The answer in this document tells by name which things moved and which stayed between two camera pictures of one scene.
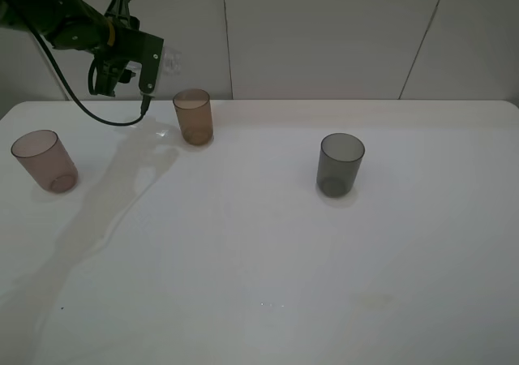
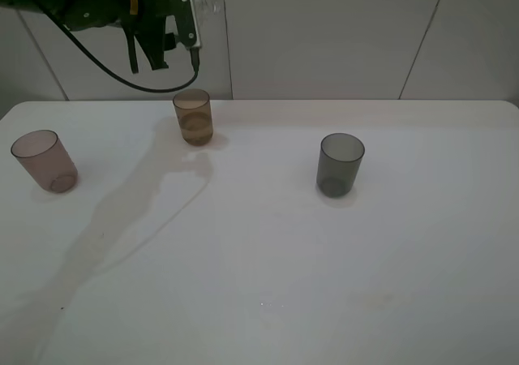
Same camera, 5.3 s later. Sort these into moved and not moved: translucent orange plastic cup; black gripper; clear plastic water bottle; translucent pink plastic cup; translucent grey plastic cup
Moved: clear plastic water bottle; black gripper
Not moved: translucent pink plastic cup; translucent orange plastic cup; translucent grey plastic cup
